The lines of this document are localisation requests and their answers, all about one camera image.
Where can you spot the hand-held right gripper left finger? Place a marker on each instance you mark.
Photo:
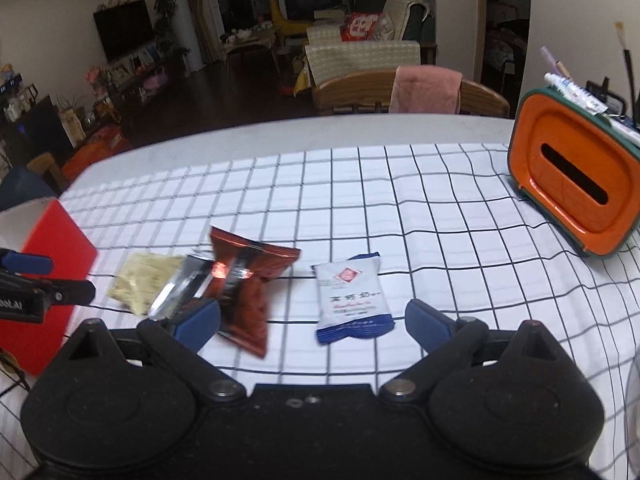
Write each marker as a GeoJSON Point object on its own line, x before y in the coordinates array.
{"type": "Point", "coordinates": [200, 322]}

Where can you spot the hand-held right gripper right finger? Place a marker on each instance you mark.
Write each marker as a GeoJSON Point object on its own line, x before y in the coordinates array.
{"type": "Point", "coordinates": [425, 322]}

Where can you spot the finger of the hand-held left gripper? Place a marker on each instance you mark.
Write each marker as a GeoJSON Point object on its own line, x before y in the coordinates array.
{"type": "Point", "coordinates": [70, 291]}
{"type": "Point", "coordinates": [30, 262]}

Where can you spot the red and white cardboard box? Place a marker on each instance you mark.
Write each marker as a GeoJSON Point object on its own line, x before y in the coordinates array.
{"type": "Point", "coordinates": [50, 240]}

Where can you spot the silver foil snack packet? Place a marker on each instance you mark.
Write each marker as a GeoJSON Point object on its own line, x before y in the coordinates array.
{"type": "Point", "coordinates": [182, 282]}

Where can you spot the brown-red snack packet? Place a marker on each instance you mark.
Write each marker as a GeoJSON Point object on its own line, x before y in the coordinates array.
{"type": "Point", "coordinates": [250, 300]}

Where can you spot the white and blue snack packet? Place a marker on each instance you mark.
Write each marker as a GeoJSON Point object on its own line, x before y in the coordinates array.
{"type": "Point", "coordinates": [350, 295]}

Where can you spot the beige snack packet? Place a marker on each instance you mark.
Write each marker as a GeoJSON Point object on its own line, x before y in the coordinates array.
{"type": "Point", "coordinates": [140, 280]}

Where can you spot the wooden chair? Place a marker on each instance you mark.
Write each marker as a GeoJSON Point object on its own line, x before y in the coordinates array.
{"type": "Point", "coordinates": [47, 170]}
{"type": "Point", "coordinates": [350, 90]}

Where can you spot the checked tablecloth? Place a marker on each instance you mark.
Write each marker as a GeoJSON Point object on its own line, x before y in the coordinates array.
{"type": "Point", "coordinates": [400, 200]}

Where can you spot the orange cardboard boxes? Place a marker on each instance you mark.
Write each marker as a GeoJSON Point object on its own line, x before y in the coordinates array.
{"type": "Point", "coordinates": [97, 152]}

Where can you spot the black cabinet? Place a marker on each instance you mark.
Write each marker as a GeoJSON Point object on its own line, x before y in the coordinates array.
{"type": "Point", "coordinates": [35, 130]}

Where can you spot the paper bag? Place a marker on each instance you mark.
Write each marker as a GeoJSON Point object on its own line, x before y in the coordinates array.
{"type": "Point", "coordinates": [72, 127]}

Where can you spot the pink flowers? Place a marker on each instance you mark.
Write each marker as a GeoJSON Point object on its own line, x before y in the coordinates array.
{"type": "Point", "coordinates": [95, 77]}

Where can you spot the orange plastic container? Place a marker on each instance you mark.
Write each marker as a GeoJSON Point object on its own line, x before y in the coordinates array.
{"type": "Point", "coordinates": [550, 160]}

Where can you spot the pink towel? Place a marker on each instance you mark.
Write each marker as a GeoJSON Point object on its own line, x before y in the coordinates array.
{"type": "Point", "coordinates": [425, 90]}

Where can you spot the black television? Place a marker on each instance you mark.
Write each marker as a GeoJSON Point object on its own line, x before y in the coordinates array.
{"type": "Point", "coordinates": [124, 30]}

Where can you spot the sofa with cream cover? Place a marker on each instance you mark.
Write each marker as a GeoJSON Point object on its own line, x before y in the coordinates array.
{"type": "Point", "coordinates": [360, 60]}

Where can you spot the green houseplant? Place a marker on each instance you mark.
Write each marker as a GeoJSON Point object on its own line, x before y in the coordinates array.
{"type": "Point", "coordinates": [167, 20]}

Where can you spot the coffee table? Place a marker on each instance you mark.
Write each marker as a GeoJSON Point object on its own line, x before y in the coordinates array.
{"type": "Point", "coordinates": [250, 42]}

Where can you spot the black clip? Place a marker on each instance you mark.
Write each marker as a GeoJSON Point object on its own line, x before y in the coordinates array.
{"type": "Point", "coordinates": [602, 95]}

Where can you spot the purple pen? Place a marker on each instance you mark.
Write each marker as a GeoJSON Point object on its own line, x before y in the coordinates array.
{"type": "Point", "coordinates": [552, 62]}

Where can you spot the red printed cushion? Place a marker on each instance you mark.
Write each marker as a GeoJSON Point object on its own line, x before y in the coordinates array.
{"type": "Point", "coordinates": [360, 27]}

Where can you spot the black brush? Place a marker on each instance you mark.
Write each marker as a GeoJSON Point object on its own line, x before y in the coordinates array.
{"type": "Point", "coordinates": [630, 77]}

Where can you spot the yellow giraffe toy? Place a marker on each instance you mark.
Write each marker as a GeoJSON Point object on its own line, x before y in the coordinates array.
{"type": "Point", "coordinates": [287, 15]}

